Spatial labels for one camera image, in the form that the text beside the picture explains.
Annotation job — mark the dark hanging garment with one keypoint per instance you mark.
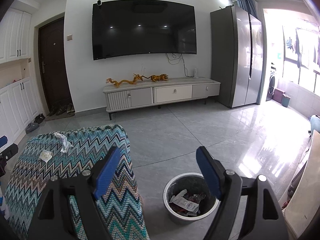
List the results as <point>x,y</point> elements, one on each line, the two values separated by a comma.
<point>299,50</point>

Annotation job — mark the brown doormat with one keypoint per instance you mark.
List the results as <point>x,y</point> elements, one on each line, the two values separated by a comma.
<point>53,117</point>

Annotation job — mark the clear packet with yellow bits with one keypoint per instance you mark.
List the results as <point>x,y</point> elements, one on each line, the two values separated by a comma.
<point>45,156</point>

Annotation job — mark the crumpled white wrapper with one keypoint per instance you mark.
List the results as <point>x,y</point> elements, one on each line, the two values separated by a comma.
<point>61,140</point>

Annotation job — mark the small blue hanging garment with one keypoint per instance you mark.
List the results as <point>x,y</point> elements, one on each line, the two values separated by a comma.
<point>290,44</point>

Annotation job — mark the large black wall television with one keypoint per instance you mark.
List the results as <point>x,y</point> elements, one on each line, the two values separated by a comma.
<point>142,30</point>

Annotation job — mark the teal plastic bin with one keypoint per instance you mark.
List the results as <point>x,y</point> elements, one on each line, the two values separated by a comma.
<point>286,101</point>

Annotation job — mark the grey slippers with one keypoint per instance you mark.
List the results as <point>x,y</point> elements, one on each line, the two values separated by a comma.
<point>32,127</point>

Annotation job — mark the light blue round object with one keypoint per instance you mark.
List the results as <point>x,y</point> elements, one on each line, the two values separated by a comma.
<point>316,122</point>

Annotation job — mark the white television cabinet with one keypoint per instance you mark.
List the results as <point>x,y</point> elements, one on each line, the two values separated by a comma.
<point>172,93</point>

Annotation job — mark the washing machine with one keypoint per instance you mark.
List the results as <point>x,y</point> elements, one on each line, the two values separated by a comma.
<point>271,85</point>

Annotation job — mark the round grey trash bin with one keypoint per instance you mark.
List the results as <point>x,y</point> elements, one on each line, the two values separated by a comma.
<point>172,217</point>

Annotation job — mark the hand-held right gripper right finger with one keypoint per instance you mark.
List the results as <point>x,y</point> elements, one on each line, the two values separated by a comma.
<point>207,173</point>

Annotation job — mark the dark brown door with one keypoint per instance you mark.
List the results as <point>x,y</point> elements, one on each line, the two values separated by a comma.
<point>55,75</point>

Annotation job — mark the white printed packet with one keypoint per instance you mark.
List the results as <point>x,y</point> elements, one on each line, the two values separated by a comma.
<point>188,205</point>

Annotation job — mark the zigzag knitted blanket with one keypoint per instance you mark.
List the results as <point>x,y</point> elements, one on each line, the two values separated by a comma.
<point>62,170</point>

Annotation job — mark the shoes by door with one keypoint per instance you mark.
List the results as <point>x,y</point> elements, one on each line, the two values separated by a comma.
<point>61,109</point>

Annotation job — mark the white slab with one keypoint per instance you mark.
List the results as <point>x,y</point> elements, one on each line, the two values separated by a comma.
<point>307,180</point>

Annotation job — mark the person's left forearm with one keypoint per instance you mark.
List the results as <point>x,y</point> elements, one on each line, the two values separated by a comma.
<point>2,205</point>

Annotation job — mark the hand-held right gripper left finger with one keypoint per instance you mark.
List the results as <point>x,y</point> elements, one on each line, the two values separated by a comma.
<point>106,177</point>

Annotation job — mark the white power strip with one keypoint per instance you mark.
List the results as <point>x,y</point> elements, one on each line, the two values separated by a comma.
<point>195,73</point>

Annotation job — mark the blue curtain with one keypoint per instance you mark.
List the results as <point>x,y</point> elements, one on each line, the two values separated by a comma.
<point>246,6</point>

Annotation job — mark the small webcam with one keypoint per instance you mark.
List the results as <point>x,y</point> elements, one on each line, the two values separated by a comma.
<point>99,3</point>

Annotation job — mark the golden tiger figurine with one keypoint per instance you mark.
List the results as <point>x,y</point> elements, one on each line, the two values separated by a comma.
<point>158,78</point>

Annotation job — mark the white wall cabinet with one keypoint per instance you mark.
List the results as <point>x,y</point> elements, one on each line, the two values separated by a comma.
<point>15,80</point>

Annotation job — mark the golden dragon figurine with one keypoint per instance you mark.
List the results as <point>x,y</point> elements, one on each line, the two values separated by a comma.
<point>125,81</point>

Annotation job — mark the black shoes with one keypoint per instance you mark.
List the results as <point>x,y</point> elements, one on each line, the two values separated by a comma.
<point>39,118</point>

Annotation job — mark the balcony window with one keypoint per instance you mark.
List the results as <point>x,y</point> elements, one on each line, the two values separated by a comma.
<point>307,77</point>

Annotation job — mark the grey double-door refrigerator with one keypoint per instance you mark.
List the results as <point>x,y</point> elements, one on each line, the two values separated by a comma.
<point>235,62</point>

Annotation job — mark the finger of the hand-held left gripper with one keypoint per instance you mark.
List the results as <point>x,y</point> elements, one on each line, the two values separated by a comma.
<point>11,151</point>
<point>3,141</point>

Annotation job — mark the wall light switch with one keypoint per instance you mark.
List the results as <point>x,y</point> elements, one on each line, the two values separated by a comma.
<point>69,37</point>

